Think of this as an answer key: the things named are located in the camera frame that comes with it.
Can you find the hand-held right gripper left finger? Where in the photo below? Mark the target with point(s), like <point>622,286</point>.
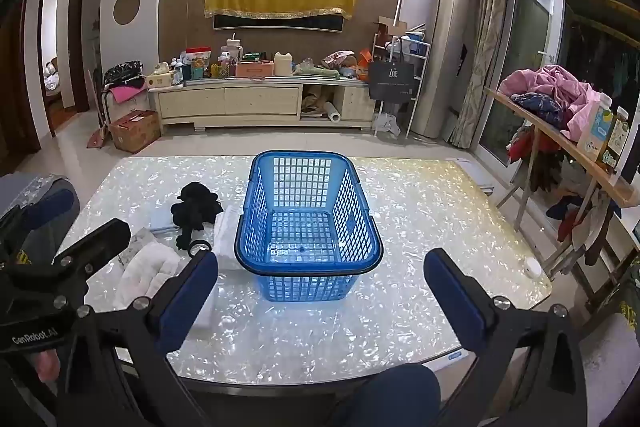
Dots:
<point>187,302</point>

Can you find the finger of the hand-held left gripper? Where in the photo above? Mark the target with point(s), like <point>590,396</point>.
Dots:
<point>95,243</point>
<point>45,208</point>

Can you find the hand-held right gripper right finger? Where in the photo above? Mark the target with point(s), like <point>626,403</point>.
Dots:
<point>455,302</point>

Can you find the white fluffy towel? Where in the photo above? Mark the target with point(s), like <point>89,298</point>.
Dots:
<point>150,269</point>

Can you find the light blue cloth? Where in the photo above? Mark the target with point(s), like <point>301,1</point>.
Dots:
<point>162,222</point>

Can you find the blue plastic basket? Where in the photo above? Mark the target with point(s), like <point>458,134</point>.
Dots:
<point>300,287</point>

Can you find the person's left hand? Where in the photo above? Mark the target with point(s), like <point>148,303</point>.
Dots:
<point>47,364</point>

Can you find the floral grey chair cover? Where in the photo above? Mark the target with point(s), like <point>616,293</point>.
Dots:
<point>27,184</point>

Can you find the small white round lid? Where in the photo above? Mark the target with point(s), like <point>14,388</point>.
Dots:
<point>532,267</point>

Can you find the broom with red bristles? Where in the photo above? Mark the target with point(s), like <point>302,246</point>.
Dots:
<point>97,137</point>

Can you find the person's leg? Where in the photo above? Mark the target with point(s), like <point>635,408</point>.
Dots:
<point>395,394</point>

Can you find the brown printed cardboard box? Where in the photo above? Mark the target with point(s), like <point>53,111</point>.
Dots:
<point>135,132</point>

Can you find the pink cloth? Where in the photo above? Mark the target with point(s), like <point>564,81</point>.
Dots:
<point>126,93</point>

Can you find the black patterned bag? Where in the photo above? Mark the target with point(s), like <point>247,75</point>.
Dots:
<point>122,73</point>

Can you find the yellow tissue box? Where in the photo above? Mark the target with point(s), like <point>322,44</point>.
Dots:
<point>160,80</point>

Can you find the white plastic bag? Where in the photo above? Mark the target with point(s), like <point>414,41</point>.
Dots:
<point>387,125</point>

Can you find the wooden folding table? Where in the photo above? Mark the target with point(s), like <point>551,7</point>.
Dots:
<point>550,132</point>

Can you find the dark blue patterned cloth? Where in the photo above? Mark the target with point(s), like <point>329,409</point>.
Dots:
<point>537,106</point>

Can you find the cream television cabinet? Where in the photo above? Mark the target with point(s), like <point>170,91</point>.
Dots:
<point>260,102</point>

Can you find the white and blue carton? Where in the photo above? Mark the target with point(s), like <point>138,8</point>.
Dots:
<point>595,129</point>

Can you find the white paper roll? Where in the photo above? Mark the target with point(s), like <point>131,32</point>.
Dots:
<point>331,112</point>

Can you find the black shopping bag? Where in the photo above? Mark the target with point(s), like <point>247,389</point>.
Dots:
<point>392,79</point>

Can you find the pink storage box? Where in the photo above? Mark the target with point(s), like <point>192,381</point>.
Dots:
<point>255,68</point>

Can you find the tumbler with straw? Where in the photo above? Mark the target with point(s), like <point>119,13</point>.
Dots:
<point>233,51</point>

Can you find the pile of pink clothes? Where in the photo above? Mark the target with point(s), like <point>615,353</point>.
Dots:
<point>545,82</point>

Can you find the white metal rack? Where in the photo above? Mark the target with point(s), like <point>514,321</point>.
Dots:
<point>422,57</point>

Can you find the white plastic jug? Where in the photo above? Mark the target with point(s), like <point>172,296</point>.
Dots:
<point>283,64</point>

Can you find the tall standing air conditioner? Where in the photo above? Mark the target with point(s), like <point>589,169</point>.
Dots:
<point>447,32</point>

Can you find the patterned beige curtain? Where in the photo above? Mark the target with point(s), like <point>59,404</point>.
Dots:
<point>485,32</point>

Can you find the open cardboard box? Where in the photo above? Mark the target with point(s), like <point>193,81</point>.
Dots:
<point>391,27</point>

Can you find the black television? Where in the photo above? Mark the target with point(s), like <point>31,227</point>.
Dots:
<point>280,23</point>

